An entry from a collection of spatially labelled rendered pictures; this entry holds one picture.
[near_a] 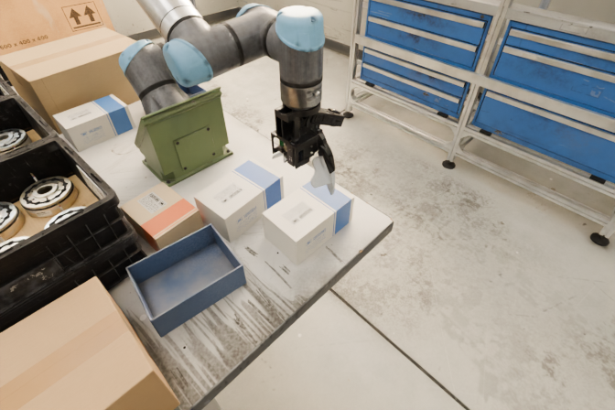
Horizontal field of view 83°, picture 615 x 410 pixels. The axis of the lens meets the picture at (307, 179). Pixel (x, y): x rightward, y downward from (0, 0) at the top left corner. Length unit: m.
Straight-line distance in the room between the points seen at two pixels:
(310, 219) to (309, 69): 0.37
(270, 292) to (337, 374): 0.73
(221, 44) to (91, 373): 0.53
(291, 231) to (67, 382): 0.45
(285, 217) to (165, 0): 0.49
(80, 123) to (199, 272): 0.69
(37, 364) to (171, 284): 0.29
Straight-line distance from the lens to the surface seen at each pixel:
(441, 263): 1.81
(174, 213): 0.90
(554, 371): 1.74
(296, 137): 0.65
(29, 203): 0.96
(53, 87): 1.45
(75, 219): 0.76
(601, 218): 2.21
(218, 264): 0.87
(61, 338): 0.70
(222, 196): 0.89
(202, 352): 0.78
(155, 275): 0.89
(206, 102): 1.03
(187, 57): 0.59
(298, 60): 0.58
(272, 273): 0.84
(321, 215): 0.82
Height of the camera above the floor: 1.40
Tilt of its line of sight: 42 degrees down
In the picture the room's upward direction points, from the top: straight up
